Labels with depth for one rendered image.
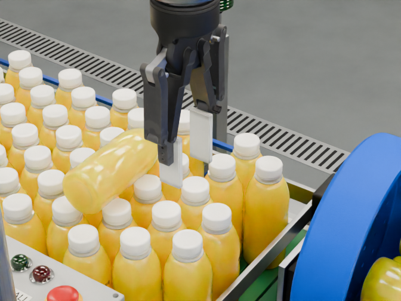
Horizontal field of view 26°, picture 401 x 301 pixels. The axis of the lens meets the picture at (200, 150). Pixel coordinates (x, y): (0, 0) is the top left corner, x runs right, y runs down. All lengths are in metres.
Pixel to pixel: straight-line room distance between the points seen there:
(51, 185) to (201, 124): 0.28
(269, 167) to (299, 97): 2.29
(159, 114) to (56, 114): 0.46
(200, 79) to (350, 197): 0.22
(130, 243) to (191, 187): 0.14
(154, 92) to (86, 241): 0.27
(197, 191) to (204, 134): 0.17
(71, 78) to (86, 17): 2.72
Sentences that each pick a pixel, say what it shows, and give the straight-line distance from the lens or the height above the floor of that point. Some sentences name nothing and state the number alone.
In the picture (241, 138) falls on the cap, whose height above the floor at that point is 1.08.
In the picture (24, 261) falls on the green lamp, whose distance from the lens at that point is 1.06.
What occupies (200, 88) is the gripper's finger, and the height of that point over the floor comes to 1.29.
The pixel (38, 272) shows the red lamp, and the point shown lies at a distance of 1.04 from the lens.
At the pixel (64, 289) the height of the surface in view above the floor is 1.11.
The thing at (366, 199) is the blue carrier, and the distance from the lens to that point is 0.97.
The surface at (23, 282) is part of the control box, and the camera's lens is 1.05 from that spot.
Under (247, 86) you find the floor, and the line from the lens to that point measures 3.59.
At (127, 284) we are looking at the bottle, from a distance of 1.14.
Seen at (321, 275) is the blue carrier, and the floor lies 1.15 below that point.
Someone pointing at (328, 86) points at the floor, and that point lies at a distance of 3.62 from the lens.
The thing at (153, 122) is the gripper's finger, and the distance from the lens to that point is 0.95.
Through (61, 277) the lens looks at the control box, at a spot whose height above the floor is 1.10.
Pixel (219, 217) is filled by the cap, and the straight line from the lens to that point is 1.15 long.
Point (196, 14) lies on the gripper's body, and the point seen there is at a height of 1.41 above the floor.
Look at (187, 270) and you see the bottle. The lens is 1.12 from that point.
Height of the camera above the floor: 1.80
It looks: 34 degrees down
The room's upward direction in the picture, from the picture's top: straight up
